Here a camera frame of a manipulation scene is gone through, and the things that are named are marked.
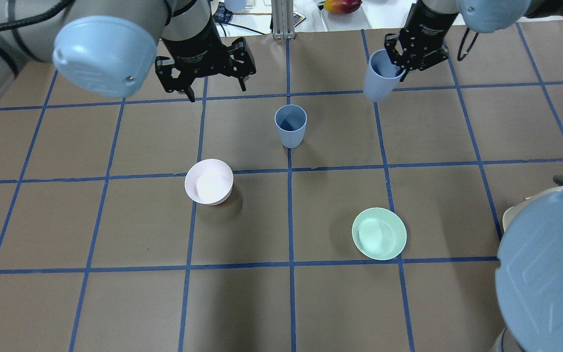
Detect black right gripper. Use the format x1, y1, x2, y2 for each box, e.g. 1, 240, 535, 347
384, 27, 449, 82

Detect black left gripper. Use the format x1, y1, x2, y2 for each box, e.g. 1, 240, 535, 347
155, 37, 257, 103

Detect blue cup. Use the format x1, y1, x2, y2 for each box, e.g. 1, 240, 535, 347
363, 49, 400, 103

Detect silver robot arm left side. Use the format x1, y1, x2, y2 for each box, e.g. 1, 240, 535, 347
0, 0, 257, 102

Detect blue cup near left arm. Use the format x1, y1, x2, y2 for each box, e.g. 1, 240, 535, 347
274, 104, 308, 149

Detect red yellow mango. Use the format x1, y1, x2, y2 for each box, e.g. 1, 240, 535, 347
323, 0, 362, 14

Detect pink bowl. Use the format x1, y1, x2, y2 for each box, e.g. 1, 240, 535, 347
185, 158, 234, 206

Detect mint green bowl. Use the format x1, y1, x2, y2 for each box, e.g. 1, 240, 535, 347
351, 207, 408, 261

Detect aluminium frame post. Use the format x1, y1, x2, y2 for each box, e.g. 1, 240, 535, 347
271, 0, 296, 40

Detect black corrugated cable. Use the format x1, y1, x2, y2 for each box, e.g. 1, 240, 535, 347
0, 0, 74, 39

